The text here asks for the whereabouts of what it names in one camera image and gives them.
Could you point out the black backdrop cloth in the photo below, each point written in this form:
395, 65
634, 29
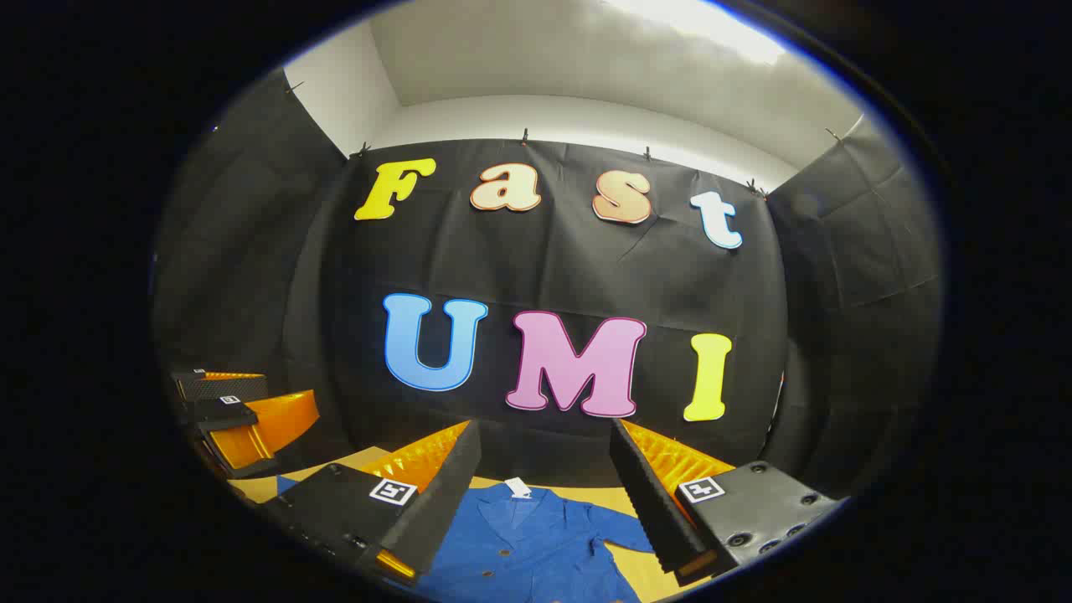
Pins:
544, 268

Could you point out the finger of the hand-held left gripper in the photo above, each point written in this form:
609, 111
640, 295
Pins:
209, 388
276, 419

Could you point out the blue knitted cardigan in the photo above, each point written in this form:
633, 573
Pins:
536, 544

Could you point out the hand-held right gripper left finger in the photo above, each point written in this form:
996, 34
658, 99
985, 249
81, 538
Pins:
435, 502

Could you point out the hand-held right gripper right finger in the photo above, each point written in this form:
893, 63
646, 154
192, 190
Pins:
649, 494

